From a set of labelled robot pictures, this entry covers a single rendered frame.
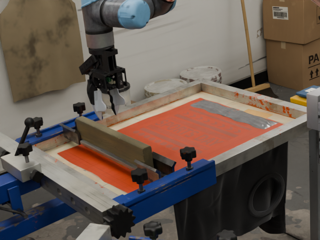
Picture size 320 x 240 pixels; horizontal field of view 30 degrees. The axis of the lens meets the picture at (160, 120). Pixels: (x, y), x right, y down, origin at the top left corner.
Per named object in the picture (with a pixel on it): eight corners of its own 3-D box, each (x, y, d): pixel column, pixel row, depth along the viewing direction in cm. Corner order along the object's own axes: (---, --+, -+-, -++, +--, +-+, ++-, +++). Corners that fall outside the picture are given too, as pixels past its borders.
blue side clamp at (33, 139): (97, 128, 209) (94, 110, 206) (105, 132, 205) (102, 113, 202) (19, 158, 192) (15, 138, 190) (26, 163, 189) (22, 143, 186)
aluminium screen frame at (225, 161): (202, 87, 233) (201, 78, 232) (325, 123, 190) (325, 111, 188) (19, 156, 191) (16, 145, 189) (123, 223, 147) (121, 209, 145)
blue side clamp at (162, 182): (204, 177, 167) (202, 155, 164) (216, 183, 163) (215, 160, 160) (116, 221, 150) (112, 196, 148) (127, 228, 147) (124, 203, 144)
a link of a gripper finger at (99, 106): (101, 125, 165) (102, 93, 163) (90, 120, 169) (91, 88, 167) (111, 124, 167) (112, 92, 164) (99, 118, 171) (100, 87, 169)
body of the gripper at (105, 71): (105, 95, 161) (99, 53, 157) (88, 89, 168) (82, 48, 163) (128, 88, 165) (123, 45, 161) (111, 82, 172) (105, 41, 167)
